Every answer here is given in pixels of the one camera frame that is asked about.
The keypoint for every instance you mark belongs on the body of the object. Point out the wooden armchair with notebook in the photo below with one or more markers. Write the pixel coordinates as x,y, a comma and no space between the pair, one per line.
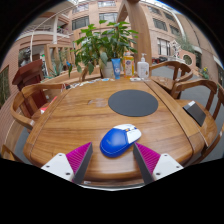
206,128

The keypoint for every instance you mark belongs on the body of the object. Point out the white pump bottle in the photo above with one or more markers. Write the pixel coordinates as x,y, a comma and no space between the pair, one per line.
143,70

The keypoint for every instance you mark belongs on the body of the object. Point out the yellow flowering plant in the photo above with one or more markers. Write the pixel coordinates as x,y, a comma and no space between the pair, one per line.
205,73

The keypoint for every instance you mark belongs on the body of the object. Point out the dark red wooden lectern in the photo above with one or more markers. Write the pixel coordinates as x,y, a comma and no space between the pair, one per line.
28,75

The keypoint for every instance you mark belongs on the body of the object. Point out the wooden armchair behind plant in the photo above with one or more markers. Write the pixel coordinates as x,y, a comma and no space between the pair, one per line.
83,73

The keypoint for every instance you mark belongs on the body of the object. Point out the yellow liquid bottle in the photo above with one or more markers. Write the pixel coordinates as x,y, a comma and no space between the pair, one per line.
128,66

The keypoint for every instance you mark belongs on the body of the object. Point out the round dark grey mouse pad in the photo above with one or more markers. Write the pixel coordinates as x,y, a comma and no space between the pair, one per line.
133,103

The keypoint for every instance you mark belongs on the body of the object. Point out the blue and white computer mouse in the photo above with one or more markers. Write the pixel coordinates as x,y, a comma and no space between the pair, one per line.
115,142

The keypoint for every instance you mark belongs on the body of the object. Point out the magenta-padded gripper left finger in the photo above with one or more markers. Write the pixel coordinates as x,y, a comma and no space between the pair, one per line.
78,158

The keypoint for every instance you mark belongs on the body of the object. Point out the green potted plant white pot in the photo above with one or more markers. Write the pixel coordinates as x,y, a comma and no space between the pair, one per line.
96,46

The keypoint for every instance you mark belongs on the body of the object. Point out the wooden armchair with red item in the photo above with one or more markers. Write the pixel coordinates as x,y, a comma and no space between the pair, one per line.
23,100

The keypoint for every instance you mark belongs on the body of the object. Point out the empty wooden armchair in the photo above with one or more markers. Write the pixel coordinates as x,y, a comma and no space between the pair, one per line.
166,81

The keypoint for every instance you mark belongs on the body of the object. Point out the blue squeeze tube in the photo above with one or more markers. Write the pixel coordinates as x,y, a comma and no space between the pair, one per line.
116,68

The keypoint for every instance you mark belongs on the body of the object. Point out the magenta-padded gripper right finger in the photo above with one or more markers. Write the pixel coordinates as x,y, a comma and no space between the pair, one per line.
148,158

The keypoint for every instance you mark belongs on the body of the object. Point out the black notebook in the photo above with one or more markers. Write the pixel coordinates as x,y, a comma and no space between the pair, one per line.
195,113

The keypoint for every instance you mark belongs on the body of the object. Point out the small white packet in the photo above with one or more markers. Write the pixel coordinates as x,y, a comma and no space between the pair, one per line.
135,79

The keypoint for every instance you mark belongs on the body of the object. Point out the white statue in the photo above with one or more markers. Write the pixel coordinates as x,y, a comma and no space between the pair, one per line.
176,50

